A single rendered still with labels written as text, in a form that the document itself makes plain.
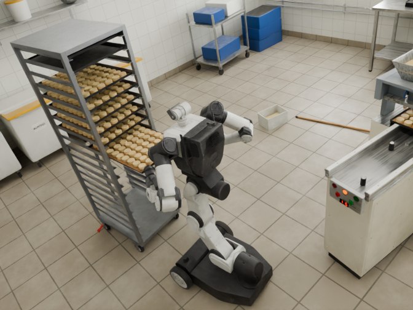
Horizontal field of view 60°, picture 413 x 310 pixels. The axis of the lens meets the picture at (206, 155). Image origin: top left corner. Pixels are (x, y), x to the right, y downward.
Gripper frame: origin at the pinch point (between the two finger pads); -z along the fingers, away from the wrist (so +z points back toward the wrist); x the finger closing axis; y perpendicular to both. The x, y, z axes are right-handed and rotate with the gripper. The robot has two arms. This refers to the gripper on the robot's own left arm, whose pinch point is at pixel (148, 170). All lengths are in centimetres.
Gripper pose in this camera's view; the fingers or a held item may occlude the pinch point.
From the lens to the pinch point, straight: 231.8
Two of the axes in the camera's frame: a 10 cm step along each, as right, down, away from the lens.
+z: 3.5, 5.2, -7.8
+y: -9.2, 3.3, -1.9
